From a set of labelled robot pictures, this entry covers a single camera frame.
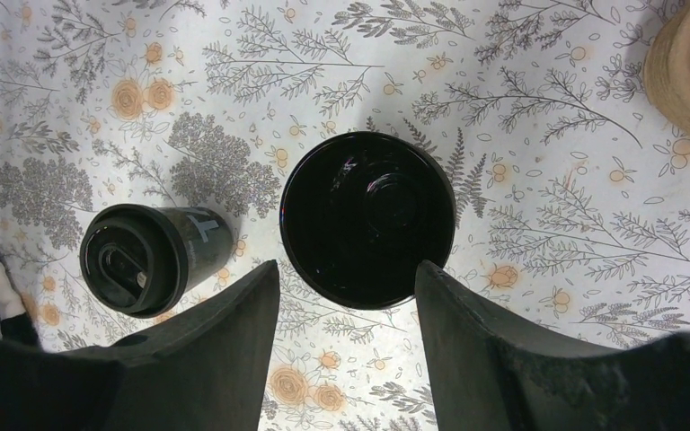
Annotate floral tablecloth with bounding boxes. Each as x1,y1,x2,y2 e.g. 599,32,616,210
0,1,690,430

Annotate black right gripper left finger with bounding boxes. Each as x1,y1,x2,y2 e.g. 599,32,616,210
0,260,280,430

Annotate stack of black cups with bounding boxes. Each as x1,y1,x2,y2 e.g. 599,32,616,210
279,131,456,310

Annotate single black coffee cup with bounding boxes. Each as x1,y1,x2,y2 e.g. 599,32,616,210
163,207,234,291

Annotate single black lid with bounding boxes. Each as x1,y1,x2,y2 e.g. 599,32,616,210
79,204,185,319

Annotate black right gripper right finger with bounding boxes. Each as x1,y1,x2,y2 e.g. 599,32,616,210
415,261,690,430

